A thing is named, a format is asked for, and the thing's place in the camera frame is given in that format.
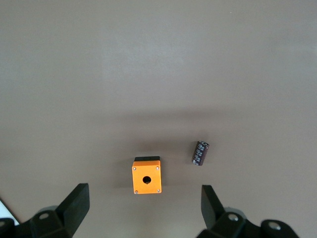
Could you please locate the dark cylindrical capacitor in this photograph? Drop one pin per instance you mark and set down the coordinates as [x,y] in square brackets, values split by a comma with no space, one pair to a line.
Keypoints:
[200,153]

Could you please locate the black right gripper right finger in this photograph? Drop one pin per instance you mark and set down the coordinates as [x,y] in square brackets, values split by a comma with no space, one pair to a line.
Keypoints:
[213,210]

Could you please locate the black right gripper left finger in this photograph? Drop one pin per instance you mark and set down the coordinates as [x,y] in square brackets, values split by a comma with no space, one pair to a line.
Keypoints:
[71,208]

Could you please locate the orange box with hole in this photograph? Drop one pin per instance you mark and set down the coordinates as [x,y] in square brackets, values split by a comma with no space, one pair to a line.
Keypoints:
[138,181]

